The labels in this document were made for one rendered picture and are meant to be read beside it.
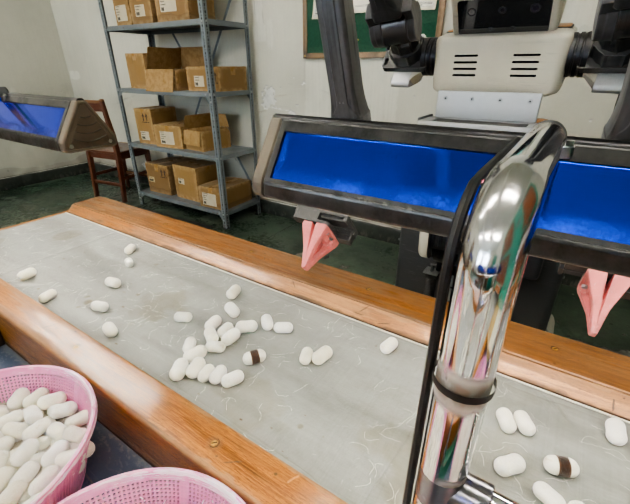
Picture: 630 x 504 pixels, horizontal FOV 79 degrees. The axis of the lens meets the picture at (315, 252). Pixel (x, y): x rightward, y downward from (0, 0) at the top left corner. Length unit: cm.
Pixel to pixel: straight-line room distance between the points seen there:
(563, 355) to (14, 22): 513
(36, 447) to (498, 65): 106
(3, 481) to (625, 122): 86
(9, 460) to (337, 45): 71
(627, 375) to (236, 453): 54
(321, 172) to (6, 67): 487
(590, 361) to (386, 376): 30
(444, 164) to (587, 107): 215
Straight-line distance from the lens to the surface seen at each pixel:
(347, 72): 68
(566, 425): 62
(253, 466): 48
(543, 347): 70
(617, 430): 62
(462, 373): 17
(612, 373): 70
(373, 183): 31
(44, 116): 73
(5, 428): 65
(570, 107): 243
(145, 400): 57
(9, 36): 517
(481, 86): 103
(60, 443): 60
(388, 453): 52
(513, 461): 53
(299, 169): 34
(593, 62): 102
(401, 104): 260
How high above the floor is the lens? 115
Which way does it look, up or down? 26 degrees down
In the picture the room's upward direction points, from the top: straight up
